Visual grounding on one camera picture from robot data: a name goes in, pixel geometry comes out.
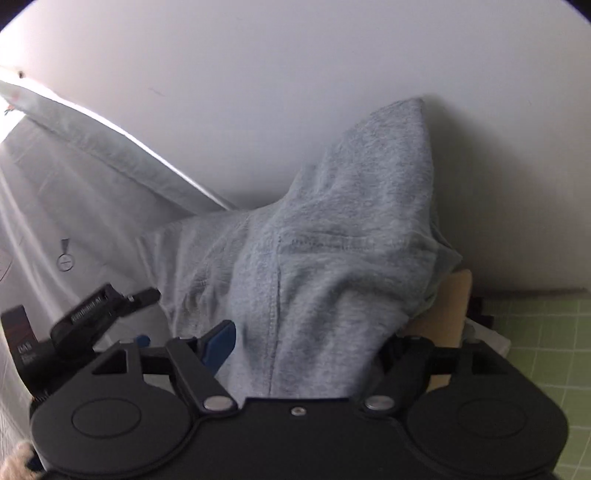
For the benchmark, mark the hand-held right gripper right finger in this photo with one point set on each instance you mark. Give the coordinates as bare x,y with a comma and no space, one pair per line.
408,364

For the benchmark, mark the grey zip hoodie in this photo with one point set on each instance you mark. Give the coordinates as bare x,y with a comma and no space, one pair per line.
323,258

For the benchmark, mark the green checked mat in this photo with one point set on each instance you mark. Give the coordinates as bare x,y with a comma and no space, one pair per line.
545,341

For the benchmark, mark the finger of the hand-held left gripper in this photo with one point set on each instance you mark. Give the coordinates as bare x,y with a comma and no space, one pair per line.
143,340
143,297

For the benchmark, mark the cream knitted cloth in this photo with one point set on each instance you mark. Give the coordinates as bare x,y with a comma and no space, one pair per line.
23,461

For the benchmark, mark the grey carrot print sheet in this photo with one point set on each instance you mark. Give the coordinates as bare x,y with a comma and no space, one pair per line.
69,194

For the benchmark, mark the beige folded garment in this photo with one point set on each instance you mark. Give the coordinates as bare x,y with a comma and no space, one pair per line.
448,309

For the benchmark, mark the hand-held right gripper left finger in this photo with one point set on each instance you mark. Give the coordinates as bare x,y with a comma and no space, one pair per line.
219,344

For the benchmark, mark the thick white folded garment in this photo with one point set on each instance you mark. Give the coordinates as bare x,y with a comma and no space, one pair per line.
485,337

